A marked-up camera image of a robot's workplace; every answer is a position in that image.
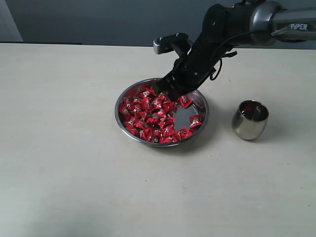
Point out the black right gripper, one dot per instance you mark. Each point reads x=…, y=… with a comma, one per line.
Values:
x=223, y=28

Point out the pile of red candies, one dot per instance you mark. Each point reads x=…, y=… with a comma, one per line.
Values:
x=151, y=118

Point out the round steel plate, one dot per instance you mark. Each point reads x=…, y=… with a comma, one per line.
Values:
x=182, y=116

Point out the steel cup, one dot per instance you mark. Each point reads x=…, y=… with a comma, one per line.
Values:
x=250, y=119

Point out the red snack wrapper packet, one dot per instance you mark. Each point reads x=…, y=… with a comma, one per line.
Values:
x=195, y=121

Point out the wrist camera box grey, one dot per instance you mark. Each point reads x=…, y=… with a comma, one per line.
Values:
x=177, y=42

